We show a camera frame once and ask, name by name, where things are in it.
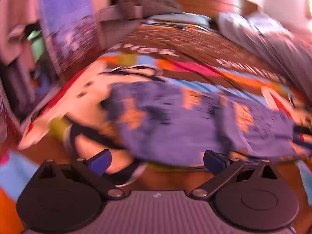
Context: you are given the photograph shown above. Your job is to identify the colourful paul frank bedspread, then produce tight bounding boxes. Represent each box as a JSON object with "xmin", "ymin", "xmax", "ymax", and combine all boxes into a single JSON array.
[{"xmin": 1, "ymin": 21, "xmax": 311, "ymax": 233}]

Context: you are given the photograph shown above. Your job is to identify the blue dotted wardrobe curtain right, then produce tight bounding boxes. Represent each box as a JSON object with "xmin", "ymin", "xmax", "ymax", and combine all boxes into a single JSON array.
[{"xmin": 39, "ymin": 0, "xmax": 102, "ymax": 75}]

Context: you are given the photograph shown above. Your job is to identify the blue patterned children's pants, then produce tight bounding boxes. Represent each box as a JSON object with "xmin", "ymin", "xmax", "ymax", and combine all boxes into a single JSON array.
[{"xmin": 100, "ymin": 81, "xmax": 311, "ymax": 166}]

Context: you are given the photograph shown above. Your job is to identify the wooden headboard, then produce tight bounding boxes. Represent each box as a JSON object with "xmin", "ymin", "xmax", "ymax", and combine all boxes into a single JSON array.
[{"xmin": 175, "ymin": 0, "xmax": 260, "ymax": 18}]

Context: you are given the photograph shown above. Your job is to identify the grey lilac duvet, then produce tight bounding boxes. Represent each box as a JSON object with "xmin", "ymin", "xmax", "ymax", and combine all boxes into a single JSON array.
[{"xmin": 217, "ymin": 12, "xmax": 311, "ymax": 100}]

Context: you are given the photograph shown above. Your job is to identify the grey bedside table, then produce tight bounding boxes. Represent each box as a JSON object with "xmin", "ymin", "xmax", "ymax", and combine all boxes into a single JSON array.
[{"xmin": 95, "ymin": 5, "xmax": 143, "ymax": 50}]

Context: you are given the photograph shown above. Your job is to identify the light blue pillow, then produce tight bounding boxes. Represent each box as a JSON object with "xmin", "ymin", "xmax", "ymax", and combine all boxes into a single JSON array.
[{"xmin": 147, "ymin": 12, "xmax": 212, "ymax": 28}]

